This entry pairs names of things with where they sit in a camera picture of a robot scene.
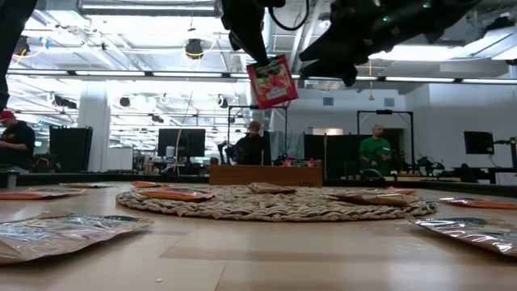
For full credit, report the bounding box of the red tea packet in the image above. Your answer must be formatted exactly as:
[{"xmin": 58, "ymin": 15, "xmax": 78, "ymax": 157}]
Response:
[
  {"xmin": 282, "ymin": 157, "xmax": 315, "ymax": 168},
  {"xmin": 246, "ymin": 54, "xmax": 300, "ymax": 111}
]

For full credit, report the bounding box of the person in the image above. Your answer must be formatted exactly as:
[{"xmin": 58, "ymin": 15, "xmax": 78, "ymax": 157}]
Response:
[
  {"xmin": 0, "ymin": 109, "xmax": 37, "ymax": 173},
  {"xmin": 233, "ymin": 120, "xmax": 272, "ymax": 167},
  {"xmin": 359, "ymin": 124, "xmax": 393, "ymax": 177}
]

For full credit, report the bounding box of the black partition wall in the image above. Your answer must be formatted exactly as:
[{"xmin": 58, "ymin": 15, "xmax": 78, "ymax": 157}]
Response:
[{"xmin": 303, "ymin": 133, "xmax": 405, "ymax": 181}]

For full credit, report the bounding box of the wooden compartment box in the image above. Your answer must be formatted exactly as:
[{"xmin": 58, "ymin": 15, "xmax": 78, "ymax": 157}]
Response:
[{"xmin": 208, "ymin": 159, "xmax": 323, "ymax": 188}]

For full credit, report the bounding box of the black desk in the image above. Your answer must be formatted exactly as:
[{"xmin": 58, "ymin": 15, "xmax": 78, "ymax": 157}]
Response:
[{"xmin": 452, "ymin": 163, "xmax": 517, "ymax": 185}]

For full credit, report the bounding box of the black computer monitor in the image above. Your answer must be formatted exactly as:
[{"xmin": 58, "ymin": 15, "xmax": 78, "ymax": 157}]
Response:
[{"xmin": 157, "ymin": 128, "xmax": 207, "ymax": 159}]

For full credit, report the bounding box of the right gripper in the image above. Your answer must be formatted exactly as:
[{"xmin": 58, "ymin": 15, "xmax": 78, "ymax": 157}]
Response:
[{"xmin": 298, "ymin": 0, "xmax": 405, "ymax": 88}]

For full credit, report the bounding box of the round woven placemat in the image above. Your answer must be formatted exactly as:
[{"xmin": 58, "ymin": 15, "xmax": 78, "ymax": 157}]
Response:
[{"xmin": 116, "ymin": 183, "xmax": 439, "ymax": 222}]

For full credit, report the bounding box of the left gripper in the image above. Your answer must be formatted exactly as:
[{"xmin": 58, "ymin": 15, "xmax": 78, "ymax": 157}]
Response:
[{"xmin": 220, "ymin": 0, "xmax": 287, "ymax": 67}]

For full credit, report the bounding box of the small black monitor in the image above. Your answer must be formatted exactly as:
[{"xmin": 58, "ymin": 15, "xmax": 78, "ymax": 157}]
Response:
[{"xmin": 464, "ymin": 131, "xmax": 495, "ymax": 155}]

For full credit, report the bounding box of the beige tea packet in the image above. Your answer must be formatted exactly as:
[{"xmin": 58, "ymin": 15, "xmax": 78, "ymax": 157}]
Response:
[
  {"xmin": 325, "ymin": 190, "xmax": 421, "ymax": 208},
  {"xmin": 407, "ymin": 216, "xmax": 517, "ymax": 259},
  {"xmin": 59, "ymin": 182, "xmax": 116, "ymax": 189},
  {"xmin": 0, "ymin": 209, "xmax": 155, "ymax": 266},
  {"xmin": 246, "ymin": 182, "xmax": 296, "ymax": 195}
]

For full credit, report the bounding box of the white pillar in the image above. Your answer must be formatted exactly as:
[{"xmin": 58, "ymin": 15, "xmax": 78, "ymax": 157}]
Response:
[{"xmin": 77, "ymin": 80, "xmax": 112, "ymax": 174}]

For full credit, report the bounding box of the overhead light bar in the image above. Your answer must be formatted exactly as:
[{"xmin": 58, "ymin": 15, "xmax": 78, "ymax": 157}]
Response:
[{"xmin": 6, "ymin": 69, "xmax": 517, "ymax": 85}]

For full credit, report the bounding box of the black cabinet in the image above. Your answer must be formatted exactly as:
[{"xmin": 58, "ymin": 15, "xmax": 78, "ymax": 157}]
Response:
[{"xmin": 48, "ymin": 126, "xmax": 95, "ymax": 174}]

